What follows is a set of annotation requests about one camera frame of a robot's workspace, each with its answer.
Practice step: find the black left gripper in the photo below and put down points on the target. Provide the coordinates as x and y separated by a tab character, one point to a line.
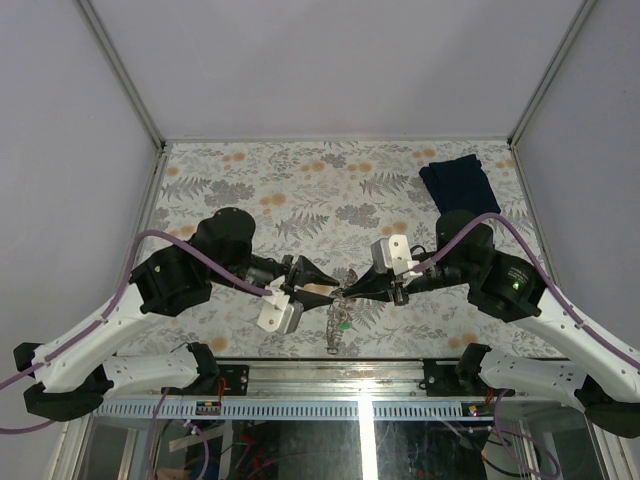
305	273

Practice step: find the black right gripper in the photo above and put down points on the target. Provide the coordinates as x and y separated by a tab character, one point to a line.
380	286

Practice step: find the large metal keyring disc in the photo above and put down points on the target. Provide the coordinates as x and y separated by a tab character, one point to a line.
339	312

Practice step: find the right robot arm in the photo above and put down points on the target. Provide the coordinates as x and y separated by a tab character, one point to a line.
599	374

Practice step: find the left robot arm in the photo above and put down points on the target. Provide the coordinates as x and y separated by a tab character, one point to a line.
75	373

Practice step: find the dark blue folded cloth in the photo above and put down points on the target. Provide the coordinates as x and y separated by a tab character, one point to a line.
460	184

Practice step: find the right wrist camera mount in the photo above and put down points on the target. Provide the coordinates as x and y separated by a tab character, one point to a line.
392	255

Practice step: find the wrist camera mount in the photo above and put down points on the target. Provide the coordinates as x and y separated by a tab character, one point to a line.
392	255
280	312

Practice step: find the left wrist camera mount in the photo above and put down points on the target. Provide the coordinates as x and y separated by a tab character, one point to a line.
280	312

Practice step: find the metal base rail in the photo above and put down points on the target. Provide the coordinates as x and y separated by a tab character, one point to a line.
344	379

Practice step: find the white slotted cable duct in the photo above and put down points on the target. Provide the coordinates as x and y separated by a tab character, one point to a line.
287	410

